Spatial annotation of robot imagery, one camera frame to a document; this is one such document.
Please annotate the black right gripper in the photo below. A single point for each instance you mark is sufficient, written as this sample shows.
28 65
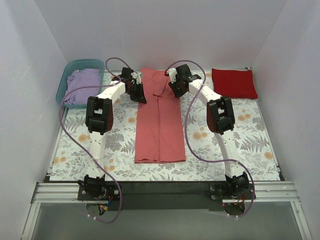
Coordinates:
177 86

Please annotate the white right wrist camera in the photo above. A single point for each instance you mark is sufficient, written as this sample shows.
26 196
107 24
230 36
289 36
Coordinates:
172 74

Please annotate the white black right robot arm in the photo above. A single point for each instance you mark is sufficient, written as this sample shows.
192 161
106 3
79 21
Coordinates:
220 120

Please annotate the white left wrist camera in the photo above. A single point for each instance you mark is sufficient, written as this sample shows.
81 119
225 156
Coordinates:
136 78

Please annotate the salmon pink t shirt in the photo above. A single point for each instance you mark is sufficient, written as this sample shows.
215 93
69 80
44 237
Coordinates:
159 131

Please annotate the folded red t shirt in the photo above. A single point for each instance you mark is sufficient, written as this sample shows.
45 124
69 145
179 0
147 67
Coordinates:
237 84

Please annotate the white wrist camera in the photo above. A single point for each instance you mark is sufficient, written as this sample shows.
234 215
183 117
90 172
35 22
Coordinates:
136 78
172 74

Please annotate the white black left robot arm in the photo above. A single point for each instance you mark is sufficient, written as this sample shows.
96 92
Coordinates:
99 120

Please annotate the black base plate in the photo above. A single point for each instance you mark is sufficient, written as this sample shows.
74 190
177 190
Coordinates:
164 203

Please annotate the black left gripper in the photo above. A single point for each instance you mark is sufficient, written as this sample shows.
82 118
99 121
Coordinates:
136 90

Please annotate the lilac t shirt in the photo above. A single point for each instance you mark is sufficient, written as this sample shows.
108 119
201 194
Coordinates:
81 85

